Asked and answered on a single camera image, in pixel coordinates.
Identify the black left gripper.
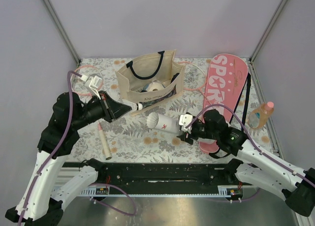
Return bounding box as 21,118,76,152
71,90,132,129

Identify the white shuttlecock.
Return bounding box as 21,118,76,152
122,99,143,111

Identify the white shuttlecock tube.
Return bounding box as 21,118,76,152
146,112,184,135

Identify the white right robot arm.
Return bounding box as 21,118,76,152
179,109,315,217

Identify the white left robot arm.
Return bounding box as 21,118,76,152
5,91,132,226

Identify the pink badminton racket left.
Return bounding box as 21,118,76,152
70,65,112,160

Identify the pink badminton racket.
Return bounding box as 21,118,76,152
70,65,112,160
178,61,213,105

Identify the pink badminton racket right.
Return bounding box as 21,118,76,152
178,61,213,105

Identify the floral table mat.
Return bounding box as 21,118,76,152
67,58,278,163

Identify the white tape roll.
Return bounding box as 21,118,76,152
146,81,165,92

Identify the beige canvas tote bag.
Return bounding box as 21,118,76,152
115,50,186,117

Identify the clear bottle pink cap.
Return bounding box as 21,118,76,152
248,101,274,129

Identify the pink racket cover bag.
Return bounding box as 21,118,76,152
198,53,249,154

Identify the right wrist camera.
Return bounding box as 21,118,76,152
179,114,193,132

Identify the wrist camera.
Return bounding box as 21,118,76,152
179,114,193,132
80,74,102,99

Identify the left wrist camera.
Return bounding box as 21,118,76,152
80,74,102,99

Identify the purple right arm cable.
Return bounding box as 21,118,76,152
187,105,315,187

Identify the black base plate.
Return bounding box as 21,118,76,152
59,161,247,196

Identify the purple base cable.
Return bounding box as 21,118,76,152
90,183,137,217

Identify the white slotted cable duct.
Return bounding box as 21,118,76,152
78,186,110,197

